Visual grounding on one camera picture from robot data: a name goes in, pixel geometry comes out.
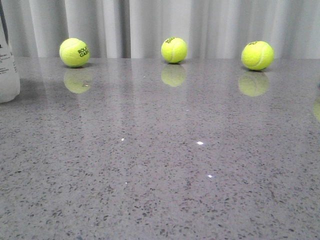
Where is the white pleated curtain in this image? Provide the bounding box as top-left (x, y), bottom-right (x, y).
top-left (1, 0), bottom-right (320, 59)

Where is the Roland Garros tennis ball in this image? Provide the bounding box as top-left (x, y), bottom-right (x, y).
top-left (59, 38), bottom-right (90, 68)

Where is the yellow tennis ball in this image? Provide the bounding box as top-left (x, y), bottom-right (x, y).
top-left (241, 41), bottom-right (274, 71)
top-left (161, 37), bottom-right (188, 64)

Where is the yellow tennis ball right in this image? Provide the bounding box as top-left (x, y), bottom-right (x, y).
top-left (241, 41), bottom-right (274, 71)

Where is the yellow tennis ball centre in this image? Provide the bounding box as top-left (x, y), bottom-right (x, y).
top-left (161, 37), bottom-right (188, 64)

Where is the Wilson tennis ball can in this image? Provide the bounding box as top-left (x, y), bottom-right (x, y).
top-left (0, 3), bottom-right (20, 104)

